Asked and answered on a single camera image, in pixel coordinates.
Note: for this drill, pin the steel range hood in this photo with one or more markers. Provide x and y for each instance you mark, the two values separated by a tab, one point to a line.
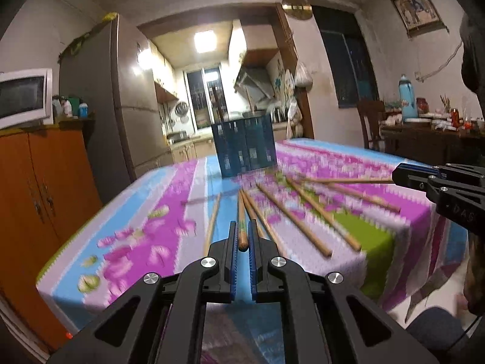
254	83

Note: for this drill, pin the orange wooden cabinet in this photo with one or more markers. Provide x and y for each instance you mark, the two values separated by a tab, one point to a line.
49	197

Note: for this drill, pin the red jar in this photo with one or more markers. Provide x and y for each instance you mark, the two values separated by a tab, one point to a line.
421	105

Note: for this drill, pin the red bottle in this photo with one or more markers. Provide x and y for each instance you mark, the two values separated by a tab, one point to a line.
455	116

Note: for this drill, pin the square ceiling light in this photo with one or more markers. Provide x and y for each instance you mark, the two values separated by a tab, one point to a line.
205	41

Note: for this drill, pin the white bottle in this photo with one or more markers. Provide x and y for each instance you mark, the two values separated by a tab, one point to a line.
67	108

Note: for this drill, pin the grey refrigerator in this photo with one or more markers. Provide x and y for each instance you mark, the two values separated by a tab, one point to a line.
98	102

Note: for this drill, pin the person's right forearm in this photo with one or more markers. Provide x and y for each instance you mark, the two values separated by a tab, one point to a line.
476	273

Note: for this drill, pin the dark blue framed window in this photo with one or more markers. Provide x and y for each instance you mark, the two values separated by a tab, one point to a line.
346	60

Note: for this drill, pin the wooden chopstick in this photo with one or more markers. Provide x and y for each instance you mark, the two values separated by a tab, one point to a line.
241	227
295	220
326	214
360	195
352	179
212	227
251	208

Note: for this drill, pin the white microwave oven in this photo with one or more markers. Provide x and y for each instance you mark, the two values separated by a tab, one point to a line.
22	96

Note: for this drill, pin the dark wooden side table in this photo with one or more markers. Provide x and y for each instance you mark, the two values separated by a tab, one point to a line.
428	140

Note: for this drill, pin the dark chopstick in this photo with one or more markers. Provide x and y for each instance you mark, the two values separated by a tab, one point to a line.
216	102

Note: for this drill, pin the round golden wall ornament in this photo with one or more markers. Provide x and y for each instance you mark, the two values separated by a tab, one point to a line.
296	7

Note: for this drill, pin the kitchen window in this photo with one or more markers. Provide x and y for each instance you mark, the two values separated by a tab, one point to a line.
202	98

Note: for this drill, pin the blue perforated utensil holder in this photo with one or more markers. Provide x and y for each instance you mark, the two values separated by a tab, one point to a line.
244	146

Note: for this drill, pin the framed wall picture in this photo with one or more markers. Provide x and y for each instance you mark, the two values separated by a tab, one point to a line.
416	7

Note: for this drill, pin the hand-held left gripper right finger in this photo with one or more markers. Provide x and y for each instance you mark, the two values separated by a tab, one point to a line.
253	273

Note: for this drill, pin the green plant stalks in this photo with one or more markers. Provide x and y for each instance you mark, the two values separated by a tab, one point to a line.
77	41

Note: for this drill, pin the wooden chair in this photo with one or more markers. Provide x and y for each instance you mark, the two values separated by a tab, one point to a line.
371	121

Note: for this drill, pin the white plastic bag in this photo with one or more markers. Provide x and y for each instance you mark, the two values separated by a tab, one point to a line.
303	74

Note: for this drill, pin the kitchen counter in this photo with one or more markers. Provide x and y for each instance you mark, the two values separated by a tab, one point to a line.
189	148

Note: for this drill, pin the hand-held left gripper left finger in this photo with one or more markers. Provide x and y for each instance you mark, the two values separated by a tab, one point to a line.
233	273

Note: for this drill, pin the hanging white cloth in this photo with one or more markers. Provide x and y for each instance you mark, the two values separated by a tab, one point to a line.
293	115

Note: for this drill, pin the green container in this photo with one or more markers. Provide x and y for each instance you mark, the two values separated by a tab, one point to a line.
74	102

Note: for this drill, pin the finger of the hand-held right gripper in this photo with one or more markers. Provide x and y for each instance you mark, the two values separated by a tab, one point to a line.
416	176
462	201

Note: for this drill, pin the floral striped tablecloth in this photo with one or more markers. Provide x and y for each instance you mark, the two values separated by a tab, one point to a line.
159	235

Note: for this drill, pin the dark round object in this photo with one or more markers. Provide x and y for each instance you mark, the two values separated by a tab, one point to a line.
473	53

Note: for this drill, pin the person's grey trouser leg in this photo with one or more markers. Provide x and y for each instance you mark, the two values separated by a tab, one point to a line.
435	330

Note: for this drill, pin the blue thermos flask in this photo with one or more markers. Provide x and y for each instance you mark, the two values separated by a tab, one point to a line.
407	98

